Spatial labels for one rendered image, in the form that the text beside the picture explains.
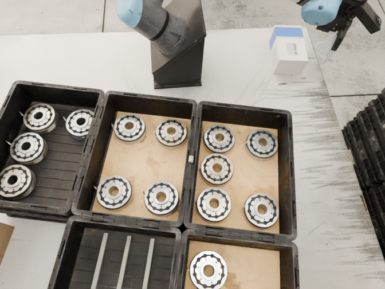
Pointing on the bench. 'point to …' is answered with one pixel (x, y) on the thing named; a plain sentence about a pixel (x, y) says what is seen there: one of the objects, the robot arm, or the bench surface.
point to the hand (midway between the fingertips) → (326, 45)
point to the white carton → (287, 50)
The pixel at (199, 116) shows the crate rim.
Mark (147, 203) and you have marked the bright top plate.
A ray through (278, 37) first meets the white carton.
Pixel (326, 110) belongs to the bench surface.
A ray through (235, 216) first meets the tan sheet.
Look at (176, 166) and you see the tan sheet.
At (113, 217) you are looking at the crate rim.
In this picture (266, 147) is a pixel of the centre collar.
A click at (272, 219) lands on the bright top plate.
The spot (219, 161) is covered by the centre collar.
